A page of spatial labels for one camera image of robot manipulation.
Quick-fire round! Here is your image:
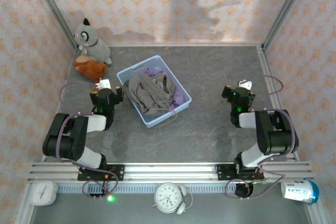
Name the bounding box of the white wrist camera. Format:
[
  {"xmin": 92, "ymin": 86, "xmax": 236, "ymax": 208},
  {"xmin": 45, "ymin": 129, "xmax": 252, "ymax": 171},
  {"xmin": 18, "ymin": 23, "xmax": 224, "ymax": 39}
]
[
  {"xmin": 94, "ymin": 78, "xmax": 113, "ymax": 90},
  {"xmin": 237, "ymin": 79, "xmax": 253, "ymax": 90}
]

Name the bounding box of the white square clock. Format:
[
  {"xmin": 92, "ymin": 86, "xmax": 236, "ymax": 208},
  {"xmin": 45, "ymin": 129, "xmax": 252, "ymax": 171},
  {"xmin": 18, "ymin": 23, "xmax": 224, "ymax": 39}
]
[{"xmin": 29, "ymin": 180, "xmax": 58, "ymax": 206}]

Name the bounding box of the grey slotted cable duct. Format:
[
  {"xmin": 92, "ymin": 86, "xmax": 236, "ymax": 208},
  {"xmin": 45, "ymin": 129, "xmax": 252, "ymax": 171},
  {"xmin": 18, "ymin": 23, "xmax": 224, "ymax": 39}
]
[{"xmin": 56, "ymin": 183, "xmax": 283, "ymax": 194}]

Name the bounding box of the grey plush cat toy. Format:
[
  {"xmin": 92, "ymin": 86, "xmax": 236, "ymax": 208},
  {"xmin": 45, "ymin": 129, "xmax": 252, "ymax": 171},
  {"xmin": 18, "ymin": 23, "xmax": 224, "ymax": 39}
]
[{"xmin": 73, "ymin": 18, "xmax": 113, "ymax": 65}]

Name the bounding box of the black round cable port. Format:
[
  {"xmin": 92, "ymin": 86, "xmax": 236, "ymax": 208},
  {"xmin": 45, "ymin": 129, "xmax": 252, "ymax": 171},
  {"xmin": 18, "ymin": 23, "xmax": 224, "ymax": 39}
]
[{"xmin": 235, "ymin": 184, "xmax": 254, "ymax": 199}]

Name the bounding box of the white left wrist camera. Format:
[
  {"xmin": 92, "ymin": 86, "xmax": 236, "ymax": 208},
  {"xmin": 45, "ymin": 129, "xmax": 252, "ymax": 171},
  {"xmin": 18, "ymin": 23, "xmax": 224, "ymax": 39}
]
[{"xmin": 94, "ymin": 78, "xmax": 113, "ymax": 90}]

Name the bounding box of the blue plastic laundry basket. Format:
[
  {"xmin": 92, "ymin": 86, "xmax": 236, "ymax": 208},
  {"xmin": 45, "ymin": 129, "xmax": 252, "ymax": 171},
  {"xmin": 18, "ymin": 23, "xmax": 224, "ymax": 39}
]
[{"xmin": 117, "ymin": 55, "xmax": 192, "ymax": 129}]

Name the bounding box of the aluminium frame post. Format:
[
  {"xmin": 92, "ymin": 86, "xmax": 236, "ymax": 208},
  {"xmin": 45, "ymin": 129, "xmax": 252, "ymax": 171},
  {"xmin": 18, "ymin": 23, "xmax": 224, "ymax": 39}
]
[
  {"xmin": 30, "ymin": 0, "xmax": 79, "ymax": 50},
  {"xmin": 261, "ymin": 0, "xmax": 313, "ymax": 51}
]

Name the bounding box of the purple shirt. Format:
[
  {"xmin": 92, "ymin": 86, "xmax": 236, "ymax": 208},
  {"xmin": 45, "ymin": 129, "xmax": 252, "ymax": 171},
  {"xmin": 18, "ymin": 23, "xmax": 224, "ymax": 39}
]
[{"xmin": 143, "ymin": 67, "xmax": 186, "ymax": 111}]

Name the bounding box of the aluminium table side rail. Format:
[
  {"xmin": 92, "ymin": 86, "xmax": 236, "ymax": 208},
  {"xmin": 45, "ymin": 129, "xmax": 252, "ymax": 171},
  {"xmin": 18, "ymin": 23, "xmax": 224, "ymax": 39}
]
[{"xmin": 257, "ymin": 45, "xmax": 300, "ymax": 162}]

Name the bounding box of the aluminium mounting rail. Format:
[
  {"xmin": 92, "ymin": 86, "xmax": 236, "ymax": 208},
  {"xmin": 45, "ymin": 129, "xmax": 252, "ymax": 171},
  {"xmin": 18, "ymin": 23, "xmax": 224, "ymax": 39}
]
[{"xmin": 27, "ymin": 161, "xmax": 314, "ymax": 183}]

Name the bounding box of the white blue canister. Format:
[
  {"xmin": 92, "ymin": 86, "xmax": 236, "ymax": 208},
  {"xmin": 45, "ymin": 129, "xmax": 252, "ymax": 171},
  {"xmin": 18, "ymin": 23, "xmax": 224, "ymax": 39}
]
[{"xmin": 280, "ymin": 178, "xmax": 320, "ymax": 205}]

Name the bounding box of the white round alarm clock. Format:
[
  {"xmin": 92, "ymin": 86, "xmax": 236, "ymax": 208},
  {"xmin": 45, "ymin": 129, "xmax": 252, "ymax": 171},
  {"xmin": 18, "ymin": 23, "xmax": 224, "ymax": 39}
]
[{"xmin": 152, "ymin": 182, "xmax": 194, "ymax": 216}]

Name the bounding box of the grey drawstring garment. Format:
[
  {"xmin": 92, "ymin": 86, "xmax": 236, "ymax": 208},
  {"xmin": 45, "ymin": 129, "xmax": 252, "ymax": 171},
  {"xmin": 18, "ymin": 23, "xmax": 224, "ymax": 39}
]
[{"xmin": 122, "ymin": 73, "xmax": 178, "ymax": 124}]

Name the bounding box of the brown plush animal toy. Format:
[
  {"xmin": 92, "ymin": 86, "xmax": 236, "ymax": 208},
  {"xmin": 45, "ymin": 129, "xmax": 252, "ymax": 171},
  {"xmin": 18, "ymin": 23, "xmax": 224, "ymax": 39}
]
[{"xmin": 73, "ymin": 55, "xmax": 108, "ymax": 83}]

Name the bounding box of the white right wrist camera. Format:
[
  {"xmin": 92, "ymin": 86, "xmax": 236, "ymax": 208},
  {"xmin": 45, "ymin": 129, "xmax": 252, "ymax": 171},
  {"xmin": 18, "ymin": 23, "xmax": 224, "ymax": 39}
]
[{"xmin": 237, "ymin": 79, "xmax": 253, "ymax": 90}]

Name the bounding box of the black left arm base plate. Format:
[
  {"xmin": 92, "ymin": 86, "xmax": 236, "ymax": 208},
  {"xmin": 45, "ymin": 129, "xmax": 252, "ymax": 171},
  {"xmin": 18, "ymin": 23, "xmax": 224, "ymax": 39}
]
[{"xmin": 77, "ymin": 164, "xmax": 125, "ymax": 182}]

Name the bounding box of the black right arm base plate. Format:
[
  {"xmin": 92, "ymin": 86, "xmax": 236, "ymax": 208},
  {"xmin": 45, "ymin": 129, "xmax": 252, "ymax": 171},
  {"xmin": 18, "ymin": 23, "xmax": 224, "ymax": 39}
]
[{"xmin": 215, "ymin": 164, "xmax": 265, "ymax": 182}]

